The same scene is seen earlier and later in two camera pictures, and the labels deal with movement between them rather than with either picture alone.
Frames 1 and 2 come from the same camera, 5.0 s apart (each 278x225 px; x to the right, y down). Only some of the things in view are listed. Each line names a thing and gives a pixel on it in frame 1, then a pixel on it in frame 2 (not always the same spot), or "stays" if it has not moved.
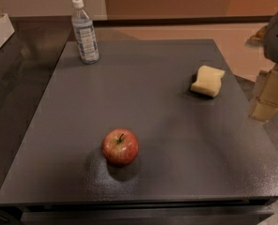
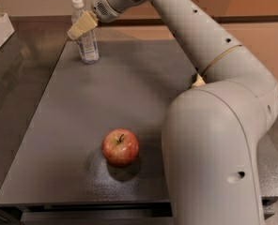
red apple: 120,146 stays
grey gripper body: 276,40 → 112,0
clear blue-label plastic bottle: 84,34 stays
